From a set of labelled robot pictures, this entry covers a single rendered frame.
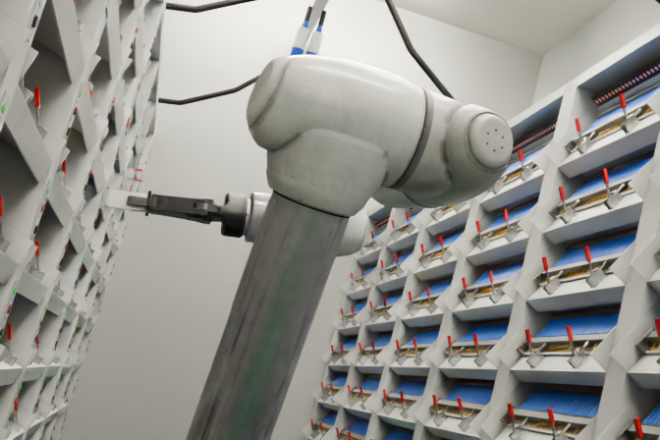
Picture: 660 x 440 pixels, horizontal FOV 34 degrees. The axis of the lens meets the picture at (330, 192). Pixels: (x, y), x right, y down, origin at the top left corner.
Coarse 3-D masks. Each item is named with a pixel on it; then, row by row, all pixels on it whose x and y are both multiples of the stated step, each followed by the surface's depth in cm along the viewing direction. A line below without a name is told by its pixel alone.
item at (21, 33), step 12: (0, 12) 136; (0, 24) 136; (12, 24) 136; (0, 36) 136; (12, 36) 136; (24, 36) 136; (0, 48) 128; (12, 48) 136; (0, 60) 131; (0, 72) 134
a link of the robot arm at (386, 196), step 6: (378, 192) 152; (384, 192) 150; (390, 192) 147; (396, 192) 145; (402, 192) 143; (378, 198) 154; (384, 198) 151; (390, 198) 149; (396, 198) 147; (402, 198) 145; (408, 198) 143; (384, 204) 154; (390, 204) 152; (396, 204) 150; (402, 204) 148; (408, 204) 146; (414, 204) 143
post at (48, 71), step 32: (96, 0) 210; (96, 32) 210; (32, 64) 206; (64, 64) 207; (64, 96) 206; (64, 128) 205; (0, 160) 202; (0, 192) 201; (32, 192) 202; (32, 224) 202; (0, 288) 198; (0, 320) 199
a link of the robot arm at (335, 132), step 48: (288, 96) 124; (336, 96) 124; (384, 96) 126; (288, 144) 125; (336, 144) 124; (384, 144) 126; (288, 192) 127; (336, 192) 126; (288, 240) 128; (336, 240) 130; (240, 288) 132; (288, 288) 128; (240, 336) 130; (288, 336) 130; (240, 384) 130; (288, 384) 133; (192, 432) 133; (240, 432) 130
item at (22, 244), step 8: (8, 232) 200; (16, 232) 200; (16, 240) 200; (24, 240) 200; (8, 248) 200; (16, 248) 200; (24, 248) 200; (0, 256) 177; (8, 256) 184; (16, 256) 200; (0, 264) 181; (8, 264) 189; (16, 264) 197; (0, 272) 186; (8, 272) 194; (0, 280) 191
